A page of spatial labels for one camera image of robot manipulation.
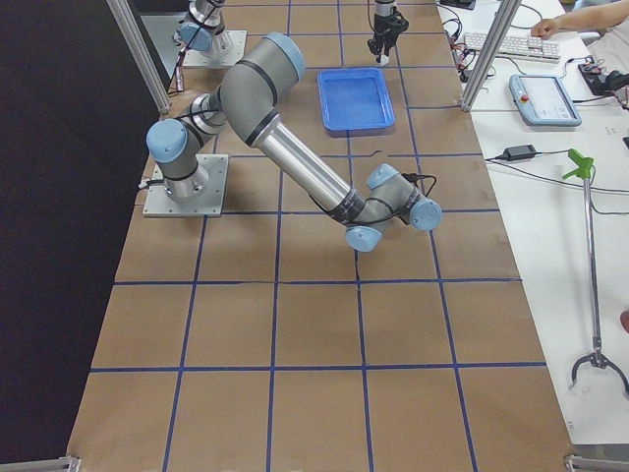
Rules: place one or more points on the aluminium frame post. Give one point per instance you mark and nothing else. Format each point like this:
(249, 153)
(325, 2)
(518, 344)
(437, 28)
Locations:
(497, 31)
(143, 51)

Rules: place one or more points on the person's hand at keyboard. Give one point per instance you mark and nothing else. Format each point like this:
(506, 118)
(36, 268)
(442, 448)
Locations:
(545, 28)

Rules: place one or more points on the left corner metal bracket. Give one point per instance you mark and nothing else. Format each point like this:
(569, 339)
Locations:
(61, 464)

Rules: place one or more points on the black device with wires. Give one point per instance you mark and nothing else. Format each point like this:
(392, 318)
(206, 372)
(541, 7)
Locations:
(600, 82)

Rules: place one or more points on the person's forearm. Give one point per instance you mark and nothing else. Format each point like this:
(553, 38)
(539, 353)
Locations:
(595, 17)

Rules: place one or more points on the black power adapter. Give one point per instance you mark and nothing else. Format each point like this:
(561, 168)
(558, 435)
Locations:
(519, 153)

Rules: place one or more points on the white computer keyboard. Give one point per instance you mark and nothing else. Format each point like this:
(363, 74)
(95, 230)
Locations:
(517, 47)

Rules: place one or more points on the right corner metal bracket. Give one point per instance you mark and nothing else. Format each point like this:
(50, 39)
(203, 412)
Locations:
(574, 463)

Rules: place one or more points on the green handled reacher grabber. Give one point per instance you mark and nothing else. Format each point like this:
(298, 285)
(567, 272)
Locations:
(583, 170)

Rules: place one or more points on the corner metal bracket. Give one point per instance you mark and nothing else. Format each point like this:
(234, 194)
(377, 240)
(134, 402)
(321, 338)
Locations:
(574, 463)
(61, 464)

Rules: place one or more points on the blue plastic tray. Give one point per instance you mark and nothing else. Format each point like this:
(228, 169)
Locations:
(355, 102)

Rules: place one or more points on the robot teach pendant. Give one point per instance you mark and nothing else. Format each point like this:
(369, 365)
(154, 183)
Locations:
(543, 100)

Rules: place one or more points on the left aluminium frame post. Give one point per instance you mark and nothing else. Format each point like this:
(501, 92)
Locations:
(143, 51)

